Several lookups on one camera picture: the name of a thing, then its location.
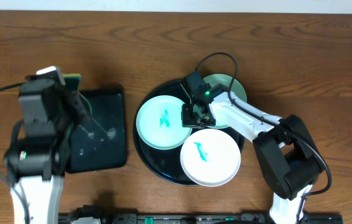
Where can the pale green plate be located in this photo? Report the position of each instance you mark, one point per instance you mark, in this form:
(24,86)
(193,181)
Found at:
(225,80)

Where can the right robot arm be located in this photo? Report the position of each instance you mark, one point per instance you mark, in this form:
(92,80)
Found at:
(289,160)

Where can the white plate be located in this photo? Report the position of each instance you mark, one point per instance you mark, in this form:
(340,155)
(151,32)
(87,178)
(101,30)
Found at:
(210,157)

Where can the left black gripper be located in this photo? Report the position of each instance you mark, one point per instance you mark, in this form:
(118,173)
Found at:
(74,106)

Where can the black round tray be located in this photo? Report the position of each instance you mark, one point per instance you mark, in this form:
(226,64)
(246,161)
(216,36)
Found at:
(164,163)

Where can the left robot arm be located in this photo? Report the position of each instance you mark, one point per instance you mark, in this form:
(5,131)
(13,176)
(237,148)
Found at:
(37,157)

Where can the black rectangular tray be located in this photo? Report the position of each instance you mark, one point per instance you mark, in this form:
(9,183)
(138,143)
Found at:
(101,142)

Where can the green yellow sponge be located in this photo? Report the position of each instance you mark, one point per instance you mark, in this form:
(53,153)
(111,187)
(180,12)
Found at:
(72,81)

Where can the mint green plate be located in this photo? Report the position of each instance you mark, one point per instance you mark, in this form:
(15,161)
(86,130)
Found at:
(159,123)

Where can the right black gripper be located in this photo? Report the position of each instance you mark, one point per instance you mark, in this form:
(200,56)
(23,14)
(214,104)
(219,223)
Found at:
(187,121)

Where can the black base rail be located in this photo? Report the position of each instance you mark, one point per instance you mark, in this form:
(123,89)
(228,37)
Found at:
(131,218)

